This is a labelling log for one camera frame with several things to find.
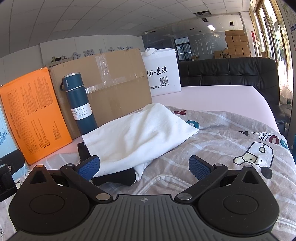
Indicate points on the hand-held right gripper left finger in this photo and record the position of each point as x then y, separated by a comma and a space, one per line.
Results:
89, 168

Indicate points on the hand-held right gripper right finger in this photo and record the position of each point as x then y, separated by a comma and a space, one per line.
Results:
200, 168

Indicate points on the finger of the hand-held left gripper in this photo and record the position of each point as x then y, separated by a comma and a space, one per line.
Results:
8, 183

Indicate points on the white and black sweatshirt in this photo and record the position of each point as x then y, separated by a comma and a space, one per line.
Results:
143, 134

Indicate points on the black smartphone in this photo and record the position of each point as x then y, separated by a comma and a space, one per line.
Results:
13, 160

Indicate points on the cartoon printed blanket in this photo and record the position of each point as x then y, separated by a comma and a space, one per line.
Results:
219, 143

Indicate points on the light blue cardboard box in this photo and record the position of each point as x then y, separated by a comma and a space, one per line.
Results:
4, 139

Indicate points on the dark blue vacuum bottle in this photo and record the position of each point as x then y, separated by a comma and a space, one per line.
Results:
81, 104

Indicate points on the pink mattress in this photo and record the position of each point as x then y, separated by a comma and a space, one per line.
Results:
219, 97

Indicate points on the brown cardboard box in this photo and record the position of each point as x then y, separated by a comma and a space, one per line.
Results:
115, 92

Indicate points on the black leather sofa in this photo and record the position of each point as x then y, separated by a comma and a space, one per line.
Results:
231, 71

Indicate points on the white shopping bag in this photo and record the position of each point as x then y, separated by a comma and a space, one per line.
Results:
161, 69

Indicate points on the stack of cardboard boxes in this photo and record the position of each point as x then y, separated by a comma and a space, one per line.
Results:
235, 44

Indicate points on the ceiling light panel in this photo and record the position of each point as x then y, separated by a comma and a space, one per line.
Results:
211, 27

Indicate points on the gold framed glass door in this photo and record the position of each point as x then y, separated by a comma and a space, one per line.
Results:
272, 34

